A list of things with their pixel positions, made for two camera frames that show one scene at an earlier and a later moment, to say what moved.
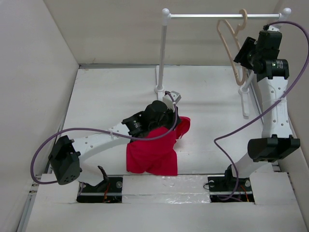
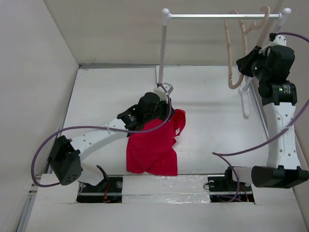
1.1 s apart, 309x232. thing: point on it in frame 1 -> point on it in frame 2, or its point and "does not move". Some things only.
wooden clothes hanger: [236, 31] -> [255, 25]
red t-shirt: [158, 156] does not move
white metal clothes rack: [283, 15] does not move
